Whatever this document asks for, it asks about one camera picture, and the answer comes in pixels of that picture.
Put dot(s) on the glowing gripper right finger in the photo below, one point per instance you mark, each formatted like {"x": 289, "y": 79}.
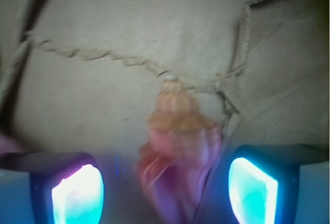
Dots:
{"x": 280, "y": 183}

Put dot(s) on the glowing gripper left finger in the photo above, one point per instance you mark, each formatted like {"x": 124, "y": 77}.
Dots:
{"x": 51, "y": 187}

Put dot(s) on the orange spiral sea shell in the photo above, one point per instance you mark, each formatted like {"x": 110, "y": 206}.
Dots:
{"x": 183, "y": 146}

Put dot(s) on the brown paper lined box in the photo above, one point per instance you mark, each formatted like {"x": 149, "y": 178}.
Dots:
{"x": 82, "y": 75}

